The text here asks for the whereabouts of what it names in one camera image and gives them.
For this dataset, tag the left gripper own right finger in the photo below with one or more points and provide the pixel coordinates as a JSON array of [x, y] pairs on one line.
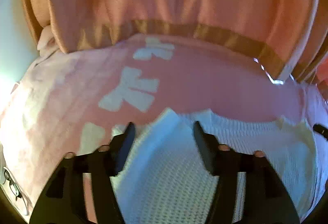
[[208, 146]]

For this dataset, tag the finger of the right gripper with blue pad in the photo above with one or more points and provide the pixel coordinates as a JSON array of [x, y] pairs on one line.
[[322, 130]]

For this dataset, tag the orange curtain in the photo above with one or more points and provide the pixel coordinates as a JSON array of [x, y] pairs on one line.
[[285, 36]]

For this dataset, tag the white red black knit sweater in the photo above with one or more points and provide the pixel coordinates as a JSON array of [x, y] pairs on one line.
[[268, 172]]

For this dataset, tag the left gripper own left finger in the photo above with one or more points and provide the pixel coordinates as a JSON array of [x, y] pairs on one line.
[[120, 147]]

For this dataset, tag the pink blanket with white bows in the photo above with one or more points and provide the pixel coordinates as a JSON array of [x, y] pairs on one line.
[[77, 102]]

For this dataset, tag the black eyeglasses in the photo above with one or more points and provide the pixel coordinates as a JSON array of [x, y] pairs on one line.
[[12, 184]]

